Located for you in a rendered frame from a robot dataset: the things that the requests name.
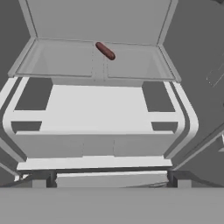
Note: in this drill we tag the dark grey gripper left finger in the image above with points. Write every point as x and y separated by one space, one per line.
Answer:
51 178

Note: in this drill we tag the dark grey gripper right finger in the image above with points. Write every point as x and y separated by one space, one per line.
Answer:
172 178

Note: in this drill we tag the white fridge drawer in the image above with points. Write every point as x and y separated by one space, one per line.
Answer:
93 144

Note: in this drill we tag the white fridge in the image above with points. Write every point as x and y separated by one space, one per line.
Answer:
96 108

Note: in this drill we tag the clear glass fridge shelf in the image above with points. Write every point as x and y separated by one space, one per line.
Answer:
64 59

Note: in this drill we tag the grey fridge door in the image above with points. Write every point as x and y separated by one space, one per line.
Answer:
201 58
11 35

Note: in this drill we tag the brown sausage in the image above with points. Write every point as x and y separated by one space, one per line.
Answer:
105 51

